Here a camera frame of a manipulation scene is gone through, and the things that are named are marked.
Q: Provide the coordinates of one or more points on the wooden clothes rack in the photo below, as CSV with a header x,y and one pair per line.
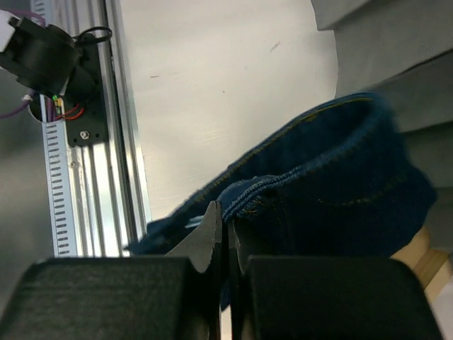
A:
x,y
431,266

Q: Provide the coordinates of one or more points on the aluminium rail base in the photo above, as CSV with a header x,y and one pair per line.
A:
x,y
97,194

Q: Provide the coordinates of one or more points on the grey pleated skirt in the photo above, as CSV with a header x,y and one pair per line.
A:
x,y
401,50

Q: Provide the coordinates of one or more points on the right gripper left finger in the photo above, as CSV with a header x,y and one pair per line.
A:
x,y
175,296

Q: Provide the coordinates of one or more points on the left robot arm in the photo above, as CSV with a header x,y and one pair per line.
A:
x,y
48,60

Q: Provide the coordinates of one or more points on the dark blue denim skirt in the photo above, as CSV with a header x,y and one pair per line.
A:
x,y
336,180

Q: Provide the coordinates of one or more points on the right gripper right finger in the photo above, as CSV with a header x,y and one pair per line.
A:
x,y
322,297

